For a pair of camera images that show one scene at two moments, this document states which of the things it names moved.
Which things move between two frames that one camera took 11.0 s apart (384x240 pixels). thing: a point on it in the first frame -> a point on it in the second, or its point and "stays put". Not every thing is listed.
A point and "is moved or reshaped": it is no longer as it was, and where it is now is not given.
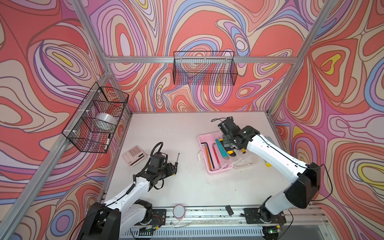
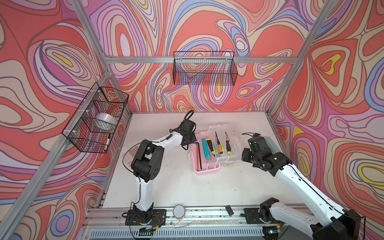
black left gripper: [170, 170] -> [194, 136]
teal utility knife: [223, 151] -> [207, 152]
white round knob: [179, 211] stays put
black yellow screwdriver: [176, 163] is moved or reshaped
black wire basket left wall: [93, 125] stays put
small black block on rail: [229, 210] stays put
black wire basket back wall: [204, 68] stays put
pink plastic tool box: [216, 159] is moved or reshaped
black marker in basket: [107, 143] stays put
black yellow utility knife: [229, 150] -> [209, 141]
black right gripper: [226, 142] -> [244, 155]
